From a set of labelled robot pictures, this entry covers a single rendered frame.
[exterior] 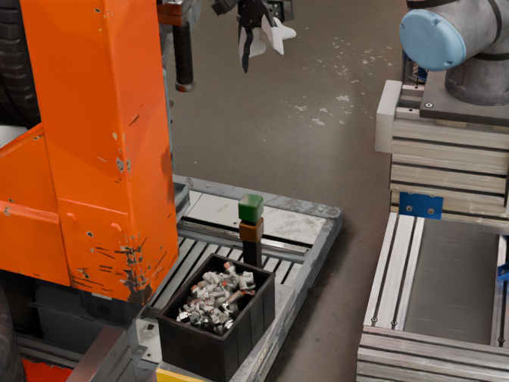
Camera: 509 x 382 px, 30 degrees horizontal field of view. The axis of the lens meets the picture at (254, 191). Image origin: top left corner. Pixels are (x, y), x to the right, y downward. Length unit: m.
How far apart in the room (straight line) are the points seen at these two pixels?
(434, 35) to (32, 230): 0.81
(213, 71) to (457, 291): 1.64
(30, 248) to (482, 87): 0.90
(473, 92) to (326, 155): 1.37
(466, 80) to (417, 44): 0.18
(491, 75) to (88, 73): 0.73
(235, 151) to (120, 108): 1.62
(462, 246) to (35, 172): 1.15
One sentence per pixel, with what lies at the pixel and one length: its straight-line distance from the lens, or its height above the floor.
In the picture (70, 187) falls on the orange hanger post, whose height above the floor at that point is 0.77.
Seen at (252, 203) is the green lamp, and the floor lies 0.66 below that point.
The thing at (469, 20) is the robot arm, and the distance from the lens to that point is 1.67.
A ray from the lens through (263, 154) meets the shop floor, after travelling 3.13.
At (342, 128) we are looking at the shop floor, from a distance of 3.27.
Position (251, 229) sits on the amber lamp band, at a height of 0.60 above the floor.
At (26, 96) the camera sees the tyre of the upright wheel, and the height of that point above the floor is 0.75.
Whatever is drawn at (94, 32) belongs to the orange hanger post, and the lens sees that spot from 1.50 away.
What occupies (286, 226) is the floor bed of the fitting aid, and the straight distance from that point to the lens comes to 2.69.
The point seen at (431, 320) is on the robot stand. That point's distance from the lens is 2.23.
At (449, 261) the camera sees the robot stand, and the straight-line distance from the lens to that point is 2.40.
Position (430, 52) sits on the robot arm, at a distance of 1.66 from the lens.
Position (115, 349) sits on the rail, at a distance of 1.94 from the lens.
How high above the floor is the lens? 1.73
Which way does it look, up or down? 36 degrees down
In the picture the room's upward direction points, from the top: 2 degrees counter-clockwise
